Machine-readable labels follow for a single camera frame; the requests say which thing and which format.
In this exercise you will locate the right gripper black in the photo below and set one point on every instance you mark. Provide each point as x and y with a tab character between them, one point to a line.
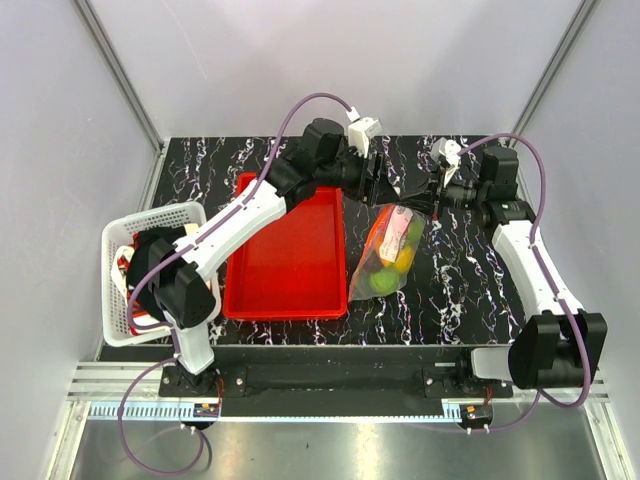
426	202

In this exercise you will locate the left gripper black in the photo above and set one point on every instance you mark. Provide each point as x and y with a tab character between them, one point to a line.
375	188

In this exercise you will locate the clear zip top bag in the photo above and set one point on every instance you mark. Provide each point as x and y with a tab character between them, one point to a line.
397	220

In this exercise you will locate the red fake apple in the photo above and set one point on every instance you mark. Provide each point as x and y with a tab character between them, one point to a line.
376	238

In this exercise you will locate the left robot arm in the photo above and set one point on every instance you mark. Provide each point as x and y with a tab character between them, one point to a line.
291	177

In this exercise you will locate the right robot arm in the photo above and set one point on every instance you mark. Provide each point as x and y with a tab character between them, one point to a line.
561	343

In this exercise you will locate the green fake lime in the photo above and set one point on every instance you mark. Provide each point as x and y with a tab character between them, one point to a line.
414	232

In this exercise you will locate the yellow fake lemon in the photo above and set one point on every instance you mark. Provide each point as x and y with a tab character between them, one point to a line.
404	260

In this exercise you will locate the green fake custard apple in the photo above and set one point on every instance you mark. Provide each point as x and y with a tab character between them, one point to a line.
384	282

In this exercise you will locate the red plastic tray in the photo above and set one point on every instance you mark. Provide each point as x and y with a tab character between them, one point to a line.
294	269

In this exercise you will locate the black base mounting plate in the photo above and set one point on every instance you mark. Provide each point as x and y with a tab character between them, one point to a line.
406	383

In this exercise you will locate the black cloth in basket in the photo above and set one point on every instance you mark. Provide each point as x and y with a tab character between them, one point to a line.
177	289

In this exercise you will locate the white plastic basket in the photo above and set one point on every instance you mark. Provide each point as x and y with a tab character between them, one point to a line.
117	240

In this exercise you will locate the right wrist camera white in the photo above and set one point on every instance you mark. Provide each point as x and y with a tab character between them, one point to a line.
446	154

